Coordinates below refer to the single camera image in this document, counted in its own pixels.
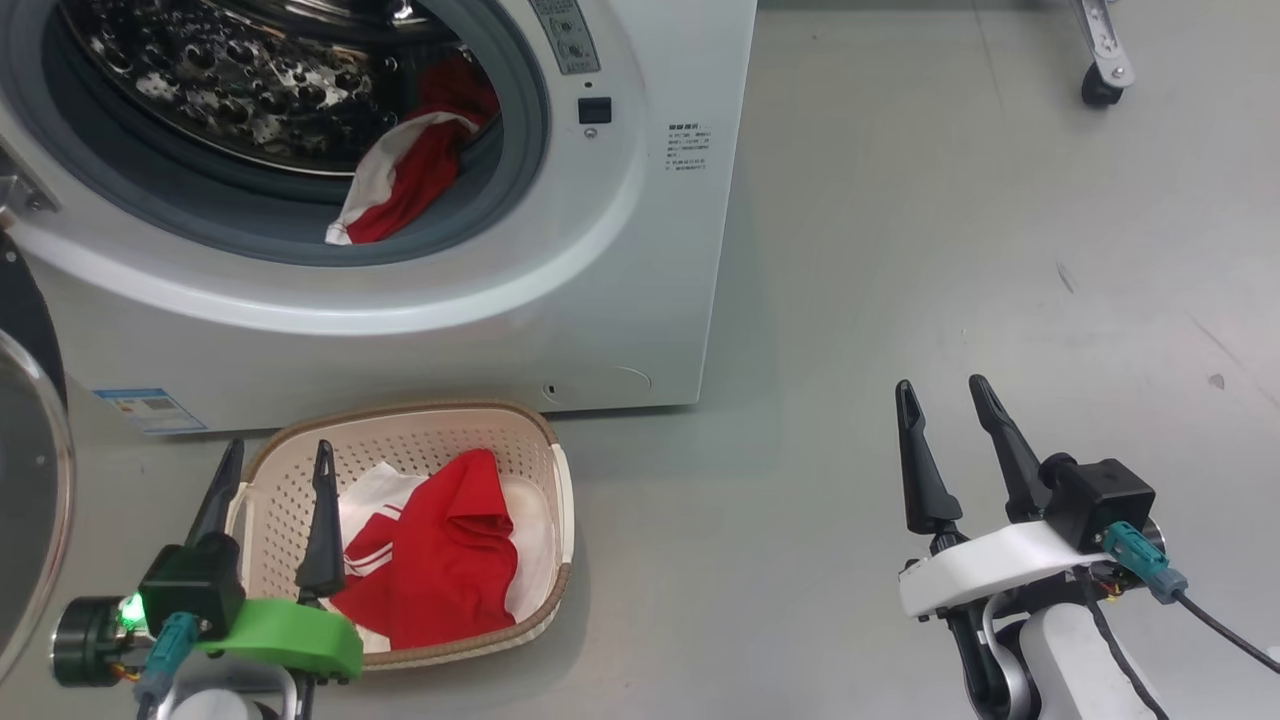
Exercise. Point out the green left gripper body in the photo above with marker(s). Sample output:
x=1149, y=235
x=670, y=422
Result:
x=290, y=635

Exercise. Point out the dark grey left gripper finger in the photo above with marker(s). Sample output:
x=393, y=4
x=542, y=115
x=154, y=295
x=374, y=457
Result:
x=322, y=540
x=222, y=500

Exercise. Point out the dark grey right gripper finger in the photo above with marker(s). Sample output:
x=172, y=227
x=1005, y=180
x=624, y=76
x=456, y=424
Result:
x=920, y=470
x=1010, y=460

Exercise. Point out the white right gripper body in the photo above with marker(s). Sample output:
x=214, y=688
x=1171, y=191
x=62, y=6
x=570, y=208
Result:
x=990, y=575

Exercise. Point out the red garment with white panel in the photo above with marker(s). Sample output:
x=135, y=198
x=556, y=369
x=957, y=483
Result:
x=450, y=550

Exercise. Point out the round black glass washing machine door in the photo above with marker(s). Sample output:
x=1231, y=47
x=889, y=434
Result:
x=30, y=500

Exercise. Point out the red garment with white stripes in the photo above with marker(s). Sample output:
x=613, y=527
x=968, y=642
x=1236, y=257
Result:
x=420, y=170

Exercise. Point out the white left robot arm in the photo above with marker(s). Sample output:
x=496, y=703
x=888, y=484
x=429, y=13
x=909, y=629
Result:
x=220, y=705

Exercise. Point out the cream perforated laundry basket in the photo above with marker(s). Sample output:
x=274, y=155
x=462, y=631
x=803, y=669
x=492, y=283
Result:
x=420, y=430

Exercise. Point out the white washing machine body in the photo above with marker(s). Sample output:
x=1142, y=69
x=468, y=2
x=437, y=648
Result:
x=620, y=300

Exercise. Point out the blue energy label sticker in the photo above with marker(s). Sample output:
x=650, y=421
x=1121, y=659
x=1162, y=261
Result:
x=150, y=410

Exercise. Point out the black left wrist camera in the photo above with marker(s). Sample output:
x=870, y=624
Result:
x=190, y=590

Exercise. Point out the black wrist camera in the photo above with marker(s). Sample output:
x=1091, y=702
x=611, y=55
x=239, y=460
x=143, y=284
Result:
x=190, y=590
x=1100, y=500

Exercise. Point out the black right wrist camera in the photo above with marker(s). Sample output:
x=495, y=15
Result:
x=1100, y=500

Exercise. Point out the metal bracket with black caster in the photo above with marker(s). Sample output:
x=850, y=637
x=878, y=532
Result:
x=1105, y=60

